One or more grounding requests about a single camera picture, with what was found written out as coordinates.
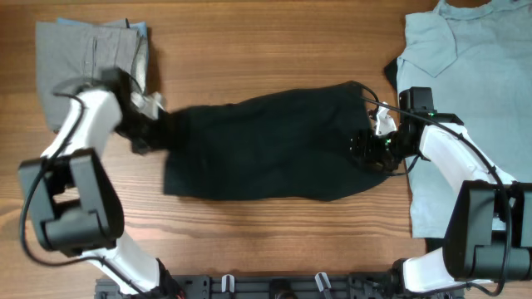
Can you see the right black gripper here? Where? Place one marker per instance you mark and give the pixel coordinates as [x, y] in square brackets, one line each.
[363, 149]

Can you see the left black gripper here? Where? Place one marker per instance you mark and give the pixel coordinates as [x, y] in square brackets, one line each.
[164, 122]

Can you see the black shorts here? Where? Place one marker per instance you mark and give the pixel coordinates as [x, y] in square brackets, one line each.
[289, 144]

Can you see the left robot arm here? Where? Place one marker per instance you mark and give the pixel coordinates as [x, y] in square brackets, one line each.
[71, 212]

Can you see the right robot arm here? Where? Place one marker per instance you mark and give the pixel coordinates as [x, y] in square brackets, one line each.
[488, 238]

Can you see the black garment under t-shirt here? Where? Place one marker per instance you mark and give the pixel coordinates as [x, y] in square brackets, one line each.
[433, 244]

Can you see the folded blue garment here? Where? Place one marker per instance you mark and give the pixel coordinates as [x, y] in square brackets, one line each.
[141, 27]

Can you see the folded grey shorts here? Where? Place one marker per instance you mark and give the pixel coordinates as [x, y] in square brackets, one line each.
[68, 56]

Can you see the light blue t-shirt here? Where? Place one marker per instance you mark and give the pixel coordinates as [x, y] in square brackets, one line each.
[477, 62]

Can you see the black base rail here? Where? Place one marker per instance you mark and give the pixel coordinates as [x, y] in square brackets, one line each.
[357, 285]

